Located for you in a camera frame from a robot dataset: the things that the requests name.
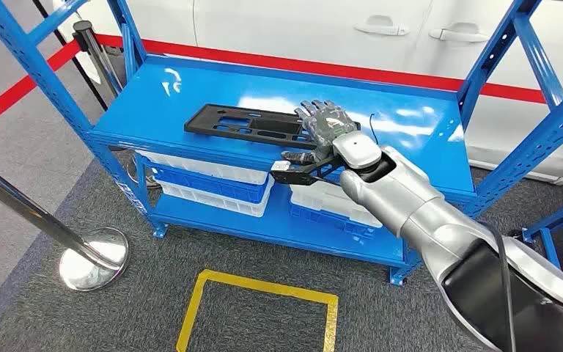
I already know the blue metal shelf rack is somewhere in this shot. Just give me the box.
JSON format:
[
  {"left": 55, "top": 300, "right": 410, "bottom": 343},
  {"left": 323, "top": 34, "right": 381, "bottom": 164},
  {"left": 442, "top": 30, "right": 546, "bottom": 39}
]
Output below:
[{"left": 0, "top": 0, "right": 563, "bottom": 287}]

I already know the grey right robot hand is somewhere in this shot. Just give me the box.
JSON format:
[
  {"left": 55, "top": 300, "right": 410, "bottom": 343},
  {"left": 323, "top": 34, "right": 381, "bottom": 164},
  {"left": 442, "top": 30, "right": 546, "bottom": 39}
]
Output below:
[{"left": 281, "top": 99, "right": 361, "bottom": 165}]

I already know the chrome stanchion post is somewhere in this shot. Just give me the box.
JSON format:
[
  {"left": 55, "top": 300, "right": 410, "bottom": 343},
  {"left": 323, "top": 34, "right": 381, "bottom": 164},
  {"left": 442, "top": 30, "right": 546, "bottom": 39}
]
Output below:
[{"left": 0, "top": 154, "right": 131, "bottom": 293}]

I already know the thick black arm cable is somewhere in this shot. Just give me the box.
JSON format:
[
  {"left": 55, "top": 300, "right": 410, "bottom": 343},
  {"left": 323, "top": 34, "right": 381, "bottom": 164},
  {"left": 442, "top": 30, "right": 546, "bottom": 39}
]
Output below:
[{"left": 475, "top": 221, "right": 518, "bottom": 352}]

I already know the small blue wheeled rack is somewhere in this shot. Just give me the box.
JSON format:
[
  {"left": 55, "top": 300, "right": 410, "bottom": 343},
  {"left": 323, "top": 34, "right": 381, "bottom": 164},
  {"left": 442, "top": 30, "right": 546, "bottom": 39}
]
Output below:
[{"left": 521, "top": 191, "right": 563, "bottom": 315}]

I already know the black-topped stanchion post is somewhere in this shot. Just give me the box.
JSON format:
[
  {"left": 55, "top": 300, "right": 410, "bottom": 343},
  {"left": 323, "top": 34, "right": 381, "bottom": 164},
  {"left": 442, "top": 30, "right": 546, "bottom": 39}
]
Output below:
[{"left": 72, "top": 20, "right": 162, "bottom": 191}]

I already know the blue plastic crate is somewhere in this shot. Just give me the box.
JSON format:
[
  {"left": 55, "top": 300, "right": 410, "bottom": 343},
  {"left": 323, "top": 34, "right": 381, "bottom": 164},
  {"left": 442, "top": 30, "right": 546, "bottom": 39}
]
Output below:
[
  {"left": 290, "top": 204, "right": 378, "bottom": 240},
  {"left": 151, "top": 162, "right": 273, "bottom": 205}
]

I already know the yellow floor tape square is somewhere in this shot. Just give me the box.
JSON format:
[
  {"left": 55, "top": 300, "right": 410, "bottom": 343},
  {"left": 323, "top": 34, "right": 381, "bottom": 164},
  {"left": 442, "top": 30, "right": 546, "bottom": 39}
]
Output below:
[{"left": 176, "top": 269, "right": 339, "bottom": 352}]

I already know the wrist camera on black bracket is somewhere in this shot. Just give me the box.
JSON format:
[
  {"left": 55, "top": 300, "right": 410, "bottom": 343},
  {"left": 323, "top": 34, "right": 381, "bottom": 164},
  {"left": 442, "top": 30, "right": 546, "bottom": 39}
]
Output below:
[{"left": 270, "top": 154, "right": 347, "bottom": 188}]

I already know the red barrier belt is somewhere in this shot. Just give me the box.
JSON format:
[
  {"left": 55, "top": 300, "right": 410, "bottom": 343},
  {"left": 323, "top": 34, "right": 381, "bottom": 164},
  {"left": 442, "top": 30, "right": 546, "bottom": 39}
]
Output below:
[
  {"left": 0, "top": 40, "right": 82, "bottom": 139},
  {"left": 94, "top": 34, "right": 548, "bottom": 106}
]

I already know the long black plastic part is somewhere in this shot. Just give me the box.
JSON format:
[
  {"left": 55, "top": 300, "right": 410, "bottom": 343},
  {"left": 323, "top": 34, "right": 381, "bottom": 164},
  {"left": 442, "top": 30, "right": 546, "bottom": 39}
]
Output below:
[{"left": 183, "top": 103, "right": 361, "bottom": 150}]

